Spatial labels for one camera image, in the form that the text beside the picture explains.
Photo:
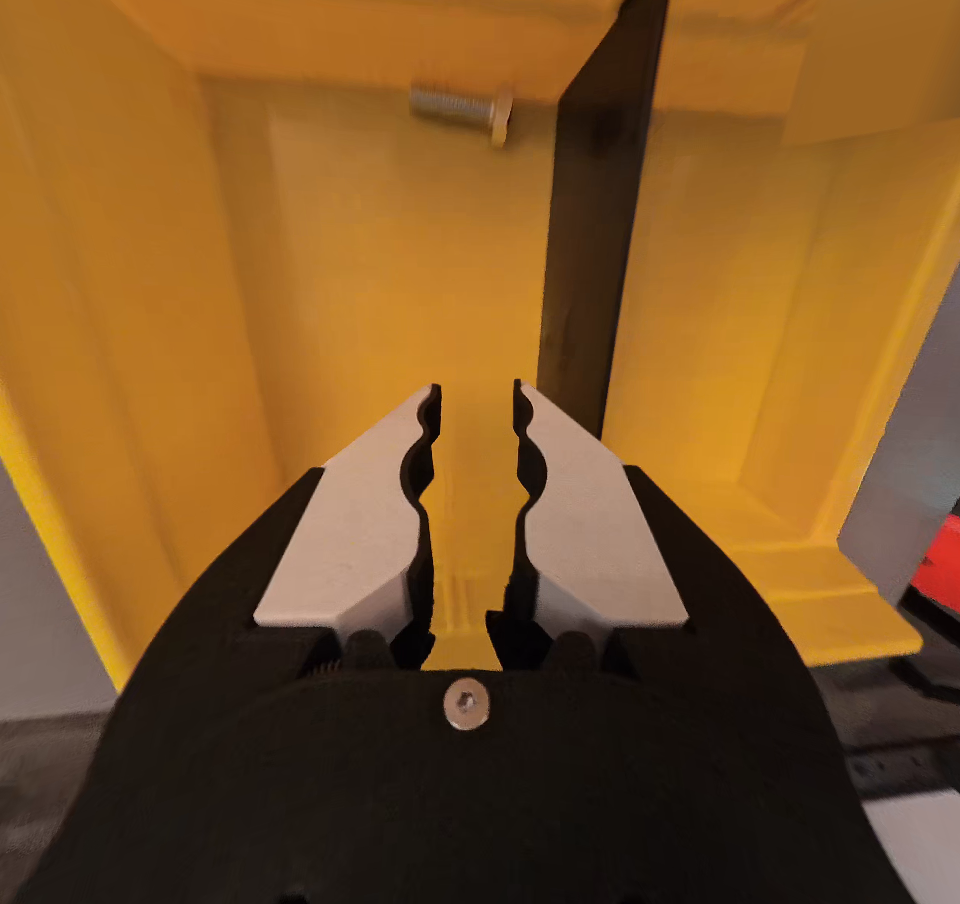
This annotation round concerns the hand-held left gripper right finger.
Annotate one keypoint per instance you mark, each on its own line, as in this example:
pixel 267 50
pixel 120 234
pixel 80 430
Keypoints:
pixel 600 544

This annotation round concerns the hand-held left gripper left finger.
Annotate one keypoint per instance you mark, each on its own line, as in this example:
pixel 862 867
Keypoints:
pixel 345 544

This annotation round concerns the yellow plastic bin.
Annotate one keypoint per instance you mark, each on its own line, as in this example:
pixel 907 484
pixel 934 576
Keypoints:
pixel 375 281

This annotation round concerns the steel hex bolt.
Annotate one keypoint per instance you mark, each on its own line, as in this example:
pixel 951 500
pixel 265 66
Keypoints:
pixel 450 103

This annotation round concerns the black bin divider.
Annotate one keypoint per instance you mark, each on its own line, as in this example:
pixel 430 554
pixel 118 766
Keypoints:
pixel 592 244

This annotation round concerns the orange traffic cone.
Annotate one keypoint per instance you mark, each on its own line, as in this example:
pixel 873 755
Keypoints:
pixel 941 566

